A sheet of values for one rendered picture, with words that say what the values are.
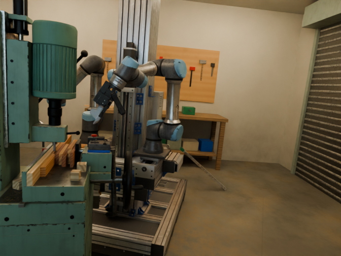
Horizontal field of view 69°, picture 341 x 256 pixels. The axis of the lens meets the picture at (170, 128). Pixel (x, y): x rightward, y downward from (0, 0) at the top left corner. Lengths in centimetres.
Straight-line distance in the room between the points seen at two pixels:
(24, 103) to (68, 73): 21
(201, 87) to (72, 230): 370
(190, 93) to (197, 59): 60
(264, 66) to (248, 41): 53
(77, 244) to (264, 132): 424
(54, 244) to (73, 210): 16
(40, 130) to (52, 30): 43
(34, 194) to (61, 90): 42
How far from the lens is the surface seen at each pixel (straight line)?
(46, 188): 103
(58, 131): 122
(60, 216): 114
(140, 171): 167
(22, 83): 119
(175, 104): 163
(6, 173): 131
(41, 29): 117
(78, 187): 101
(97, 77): 202
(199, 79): 449
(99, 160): 121
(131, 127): 189
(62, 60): 115
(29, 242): 122
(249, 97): 478
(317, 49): 459
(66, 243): 120
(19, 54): 120
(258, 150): 502
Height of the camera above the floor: 130
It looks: 10 degrees down
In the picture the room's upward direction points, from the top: 5 degrees clockwise
